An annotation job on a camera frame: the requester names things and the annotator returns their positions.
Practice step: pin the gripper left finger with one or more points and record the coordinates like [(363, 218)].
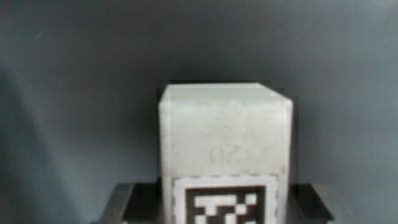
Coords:
[(132, 205)]

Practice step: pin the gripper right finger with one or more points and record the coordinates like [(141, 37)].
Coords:
[(317, 207)]

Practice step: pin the white leg front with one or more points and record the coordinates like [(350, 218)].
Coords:
[(224, 151)]

